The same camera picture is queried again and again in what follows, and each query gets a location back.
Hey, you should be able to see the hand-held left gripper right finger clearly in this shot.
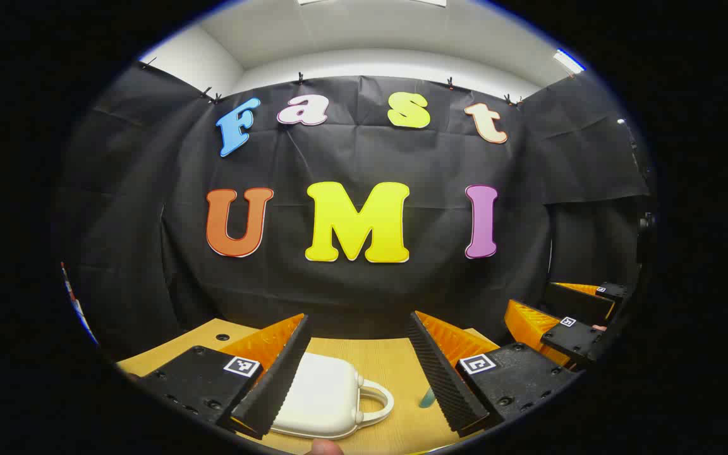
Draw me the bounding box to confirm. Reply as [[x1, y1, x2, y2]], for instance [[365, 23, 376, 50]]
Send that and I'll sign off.
[[406, 310, 584, 438]]

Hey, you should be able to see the white suitcase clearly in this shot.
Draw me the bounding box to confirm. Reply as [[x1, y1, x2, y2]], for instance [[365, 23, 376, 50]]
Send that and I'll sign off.
[[268, 351, 396, 440]]

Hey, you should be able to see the black backdrop cloth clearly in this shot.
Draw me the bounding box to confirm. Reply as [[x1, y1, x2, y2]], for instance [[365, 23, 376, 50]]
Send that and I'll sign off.
[[54, 60, 655, 361]]

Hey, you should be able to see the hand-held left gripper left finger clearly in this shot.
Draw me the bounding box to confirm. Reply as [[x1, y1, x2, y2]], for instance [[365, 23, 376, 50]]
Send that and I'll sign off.
[[138, 313, 313, 441]]

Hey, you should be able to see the ceiling light panel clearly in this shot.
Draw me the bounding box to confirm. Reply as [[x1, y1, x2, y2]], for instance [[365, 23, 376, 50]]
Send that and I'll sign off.
[[552, 49, 586, 74]]

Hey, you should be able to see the dark stand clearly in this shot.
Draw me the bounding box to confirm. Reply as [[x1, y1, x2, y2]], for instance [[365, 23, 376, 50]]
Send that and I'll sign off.
[[616, 117, 657, 266]]

